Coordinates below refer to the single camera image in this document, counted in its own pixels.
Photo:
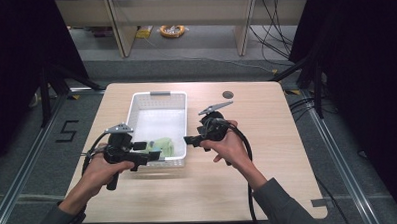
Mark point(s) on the person's left hand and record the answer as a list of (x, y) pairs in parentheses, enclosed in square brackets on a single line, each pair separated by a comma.
[(103, 168)]

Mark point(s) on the metal floor rail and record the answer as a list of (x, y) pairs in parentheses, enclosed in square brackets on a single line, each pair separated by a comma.
[(25, 168), (341, 160)]

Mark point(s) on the plain green sock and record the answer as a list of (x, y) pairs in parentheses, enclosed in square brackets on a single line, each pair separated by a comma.
[(166, 147)]

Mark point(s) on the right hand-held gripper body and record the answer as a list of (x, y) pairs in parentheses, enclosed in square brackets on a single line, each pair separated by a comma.
[(213, 129)]

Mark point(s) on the yellow packet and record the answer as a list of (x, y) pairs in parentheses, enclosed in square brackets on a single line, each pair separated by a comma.
[(144, 32)]

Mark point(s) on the dark round table grommet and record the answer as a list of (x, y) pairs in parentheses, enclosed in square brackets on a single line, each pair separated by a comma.
[(228, 94)]

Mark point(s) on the person's right hand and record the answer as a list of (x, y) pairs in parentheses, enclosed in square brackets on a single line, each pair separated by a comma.
[(231, 147)]

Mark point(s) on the grey tape piece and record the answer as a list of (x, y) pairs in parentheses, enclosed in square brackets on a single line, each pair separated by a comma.
[(319, 203)]

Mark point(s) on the white plastic basket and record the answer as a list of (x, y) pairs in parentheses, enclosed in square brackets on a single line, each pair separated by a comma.
[(160, 120)]

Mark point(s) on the beige wooden desk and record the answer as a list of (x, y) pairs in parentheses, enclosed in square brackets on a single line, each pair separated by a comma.
[(183, 10)]

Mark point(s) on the black metal stand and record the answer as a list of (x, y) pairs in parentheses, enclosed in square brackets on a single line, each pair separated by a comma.
[(318, 91), (45, 100)]

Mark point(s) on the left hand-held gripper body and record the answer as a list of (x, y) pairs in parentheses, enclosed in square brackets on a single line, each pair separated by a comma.
[(119, 151)]

